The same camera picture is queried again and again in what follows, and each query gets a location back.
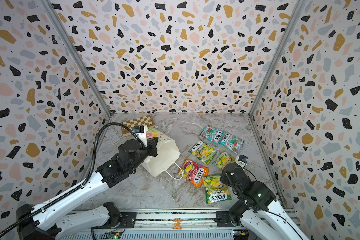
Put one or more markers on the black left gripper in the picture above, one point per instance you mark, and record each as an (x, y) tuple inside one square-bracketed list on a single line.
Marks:
[(152, 145)]

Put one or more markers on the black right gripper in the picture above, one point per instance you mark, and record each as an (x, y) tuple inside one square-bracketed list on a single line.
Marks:
[(231, 170)]

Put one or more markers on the teal Fox's candy packet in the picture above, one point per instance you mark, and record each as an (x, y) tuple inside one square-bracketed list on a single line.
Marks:
[(212, 134), (232, 143)]

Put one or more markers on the green yellow Fox's candy packet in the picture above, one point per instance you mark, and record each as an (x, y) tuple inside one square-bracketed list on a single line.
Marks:
[(203, 152)]

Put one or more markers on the orange edged snack packet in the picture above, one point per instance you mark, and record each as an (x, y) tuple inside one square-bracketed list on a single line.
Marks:
[(193, 172)]

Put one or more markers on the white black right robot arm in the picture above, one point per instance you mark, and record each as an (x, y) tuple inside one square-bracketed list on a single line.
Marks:
[(257, 208)]

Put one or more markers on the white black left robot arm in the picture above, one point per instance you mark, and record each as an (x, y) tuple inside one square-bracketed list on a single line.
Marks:
[(50, 220)]

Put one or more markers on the wooden chessboard box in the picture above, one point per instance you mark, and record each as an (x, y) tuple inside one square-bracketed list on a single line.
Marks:
[(141, 121)]

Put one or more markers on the circuit board right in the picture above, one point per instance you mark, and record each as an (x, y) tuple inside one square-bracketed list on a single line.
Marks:
[(241, 235)]

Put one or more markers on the green circuit board left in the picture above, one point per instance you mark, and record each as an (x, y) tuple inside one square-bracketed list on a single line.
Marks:
[(111, 236)]

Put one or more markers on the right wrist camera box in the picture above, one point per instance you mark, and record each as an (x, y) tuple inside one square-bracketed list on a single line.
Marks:
[(241, 160)]

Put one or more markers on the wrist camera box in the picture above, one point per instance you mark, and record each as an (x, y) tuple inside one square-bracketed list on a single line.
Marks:
[(141, 132), (241, 160)]

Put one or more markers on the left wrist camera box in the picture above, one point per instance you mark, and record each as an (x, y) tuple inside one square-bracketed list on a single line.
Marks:
[(141, 132)]

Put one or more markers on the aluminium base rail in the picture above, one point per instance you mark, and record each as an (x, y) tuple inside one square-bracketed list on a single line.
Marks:
[(194, 224)]

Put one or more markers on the orange figurine on rail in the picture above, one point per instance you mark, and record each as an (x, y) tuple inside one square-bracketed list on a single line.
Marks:
[(177, 224)]

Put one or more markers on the aluminium corner post left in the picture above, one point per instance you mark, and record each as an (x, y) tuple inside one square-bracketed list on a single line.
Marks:
[(52, 15)]

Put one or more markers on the aluminium corner post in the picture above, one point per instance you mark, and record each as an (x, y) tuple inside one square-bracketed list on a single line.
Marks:
[(279, 51), (52, 15)]

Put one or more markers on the aluminium corner post right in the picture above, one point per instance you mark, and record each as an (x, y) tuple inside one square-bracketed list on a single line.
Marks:
[(279, 51)]

